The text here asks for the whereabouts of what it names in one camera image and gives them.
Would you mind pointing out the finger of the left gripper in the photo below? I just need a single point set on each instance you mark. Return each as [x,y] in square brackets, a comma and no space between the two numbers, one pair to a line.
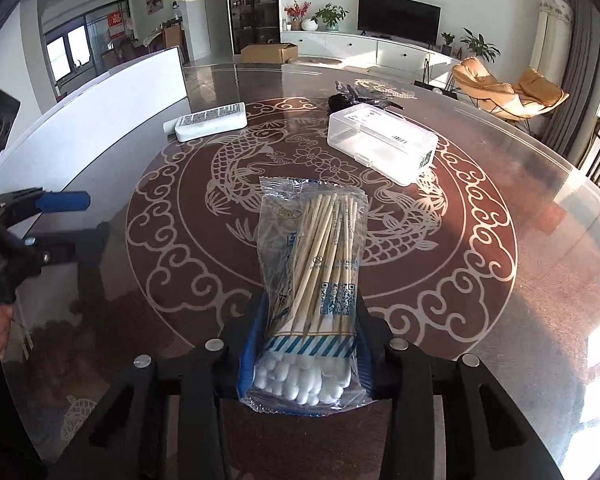
[86,246]
[24,204]

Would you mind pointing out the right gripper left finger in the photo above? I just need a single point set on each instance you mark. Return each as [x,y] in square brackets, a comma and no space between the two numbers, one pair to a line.
[175,400]

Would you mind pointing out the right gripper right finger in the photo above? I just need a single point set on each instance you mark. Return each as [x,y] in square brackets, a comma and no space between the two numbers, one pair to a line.
[486,436]

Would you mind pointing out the bag of cotton swabs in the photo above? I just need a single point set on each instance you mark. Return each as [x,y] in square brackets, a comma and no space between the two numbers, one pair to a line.
[306,356]

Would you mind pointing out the white cardboard box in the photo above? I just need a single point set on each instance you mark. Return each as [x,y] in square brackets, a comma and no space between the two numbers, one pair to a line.
[98,140]

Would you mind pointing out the white lotion bottle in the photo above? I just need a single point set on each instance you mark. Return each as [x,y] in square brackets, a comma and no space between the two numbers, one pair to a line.
[216,120]

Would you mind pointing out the brown cardboard box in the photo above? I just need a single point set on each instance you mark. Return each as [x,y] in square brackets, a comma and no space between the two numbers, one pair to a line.
[269,53]

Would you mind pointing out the clear plastic container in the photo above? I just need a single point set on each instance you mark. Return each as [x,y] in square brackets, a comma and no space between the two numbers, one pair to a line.
[392,145]

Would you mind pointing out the grey curtain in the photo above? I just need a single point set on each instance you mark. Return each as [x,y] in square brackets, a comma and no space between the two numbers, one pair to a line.
[566,133]

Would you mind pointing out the round floor cushion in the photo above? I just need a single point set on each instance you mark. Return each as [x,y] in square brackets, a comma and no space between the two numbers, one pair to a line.
[317,61]

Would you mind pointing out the dark display shelf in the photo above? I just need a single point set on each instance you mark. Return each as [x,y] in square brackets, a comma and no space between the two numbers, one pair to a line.
[253,22]

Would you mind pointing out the black hair clip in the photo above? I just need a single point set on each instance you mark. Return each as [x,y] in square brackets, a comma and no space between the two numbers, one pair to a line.
[347,96]

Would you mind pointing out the red flower vase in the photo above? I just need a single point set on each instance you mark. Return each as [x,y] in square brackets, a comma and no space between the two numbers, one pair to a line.
[296,12]

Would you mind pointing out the orange lounge chair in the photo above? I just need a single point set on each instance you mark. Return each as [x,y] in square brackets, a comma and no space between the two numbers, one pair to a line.
[533,95]

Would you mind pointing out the green potted plant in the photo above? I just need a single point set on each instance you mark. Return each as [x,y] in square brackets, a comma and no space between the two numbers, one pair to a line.
[331,15]

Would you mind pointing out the white tv cabinet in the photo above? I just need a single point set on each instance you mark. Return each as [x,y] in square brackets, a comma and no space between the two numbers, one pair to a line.
[369,53]

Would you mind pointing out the black television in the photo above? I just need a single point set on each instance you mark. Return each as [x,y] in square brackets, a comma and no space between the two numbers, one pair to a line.
[407,19]

